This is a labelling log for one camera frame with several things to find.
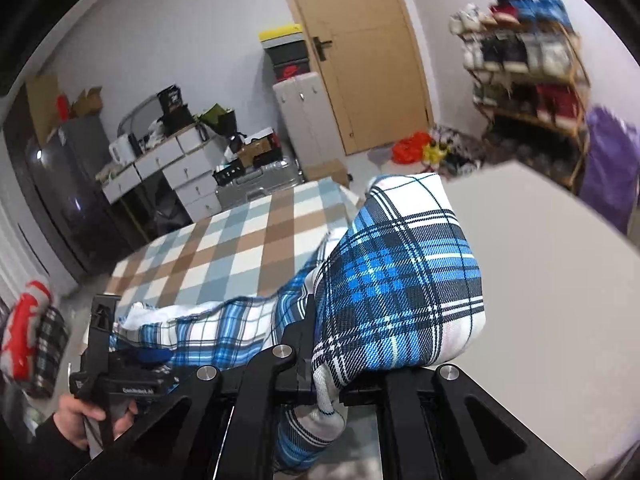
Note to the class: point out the dark grey fridge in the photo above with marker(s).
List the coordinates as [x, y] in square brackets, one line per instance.
[65, 195]

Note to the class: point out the white electric kettle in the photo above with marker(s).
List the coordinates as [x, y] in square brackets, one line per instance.
[120, 151]

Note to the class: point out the black red shoe box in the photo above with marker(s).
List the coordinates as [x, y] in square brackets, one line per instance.
[291, 71]

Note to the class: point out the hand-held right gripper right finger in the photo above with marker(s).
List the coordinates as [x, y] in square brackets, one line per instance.
[400, 385]

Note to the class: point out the black green bouquet wrap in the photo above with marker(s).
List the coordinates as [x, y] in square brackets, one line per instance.
[217, 119]

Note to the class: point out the person's left hand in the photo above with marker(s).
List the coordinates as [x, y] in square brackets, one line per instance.
[72, 417]

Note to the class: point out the cardboard box on floor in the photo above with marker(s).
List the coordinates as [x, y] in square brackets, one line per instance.
[327, 172]

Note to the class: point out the white cabinet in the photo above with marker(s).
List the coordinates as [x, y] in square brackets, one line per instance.
[300, 120]

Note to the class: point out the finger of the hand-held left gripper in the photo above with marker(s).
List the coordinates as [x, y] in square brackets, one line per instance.
[102, 330]
[147, 356]

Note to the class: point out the yellow toy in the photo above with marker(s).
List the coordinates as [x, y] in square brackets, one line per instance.
[434, 152]

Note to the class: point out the red white folded cloth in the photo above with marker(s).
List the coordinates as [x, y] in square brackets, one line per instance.
[25, 330]

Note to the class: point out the person's left forearm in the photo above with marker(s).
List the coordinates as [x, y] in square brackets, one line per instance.
[35, 455]

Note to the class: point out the blue white plaid shirt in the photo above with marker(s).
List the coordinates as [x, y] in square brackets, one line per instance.
[400, 280]

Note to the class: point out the wooden door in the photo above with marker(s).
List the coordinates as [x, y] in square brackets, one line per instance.
[360, 55]

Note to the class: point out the white desk with drawers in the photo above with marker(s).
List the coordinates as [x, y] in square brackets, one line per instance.
[170, 170]

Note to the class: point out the yellow shoe box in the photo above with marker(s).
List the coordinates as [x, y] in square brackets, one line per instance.
[280, 33]

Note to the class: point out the black bucket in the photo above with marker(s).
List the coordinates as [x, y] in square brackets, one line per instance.
[172, 105]

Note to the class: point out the small open cardboard box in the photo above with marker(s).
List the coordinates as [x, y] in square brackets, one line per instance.
[87, 102]

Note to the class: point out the black white plaid cloth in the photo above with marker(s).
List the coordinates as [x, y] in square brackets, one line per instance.
[50, 350]

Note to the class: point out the large cardboard box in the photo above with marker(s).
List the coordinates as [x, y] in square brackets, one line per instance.
[42, 100]

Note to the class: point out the purple cloth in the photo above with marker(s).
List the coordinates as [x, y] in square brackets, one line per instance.
[610, 170]

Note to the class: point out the wooden shoe rack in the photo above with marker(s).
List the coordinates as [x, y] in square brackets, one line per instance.
[530, 75]

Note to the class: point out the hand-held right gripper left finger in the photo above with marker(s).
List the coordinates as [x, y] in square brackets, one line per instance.
[300, 360]

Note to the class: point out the orange bag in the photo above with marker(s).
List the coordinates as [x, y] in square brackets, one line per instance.
[411, 147]

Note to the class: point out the grey shoe box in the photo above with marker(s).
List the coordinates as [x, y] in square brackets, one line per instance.
[285, 54]

